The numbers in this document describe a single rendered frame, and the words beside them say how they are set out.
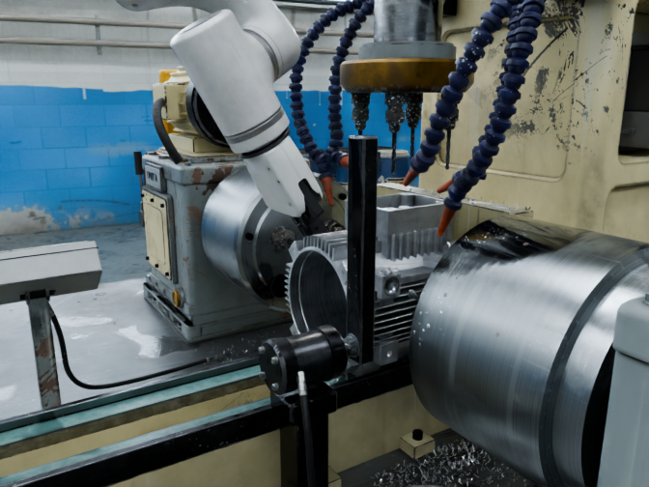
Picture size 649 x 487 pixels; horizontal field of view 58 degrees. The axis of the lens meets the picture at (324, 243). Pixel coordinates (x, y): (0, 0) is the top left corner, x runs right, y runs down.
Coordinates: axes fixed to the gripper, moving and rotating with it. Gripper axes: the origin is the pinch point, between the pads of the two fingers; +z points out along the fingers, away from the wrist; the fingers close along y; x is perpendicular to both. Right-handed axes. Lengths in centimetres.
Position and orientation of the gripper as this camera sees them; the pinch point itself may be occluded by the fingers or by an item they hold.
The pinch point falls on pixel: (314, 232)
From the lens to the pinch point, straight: 83.6
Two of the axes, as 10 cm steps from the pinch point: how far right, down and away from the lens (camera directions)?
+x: 7.3, -6.0, 3.2
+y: 5.3, 2.1, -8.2
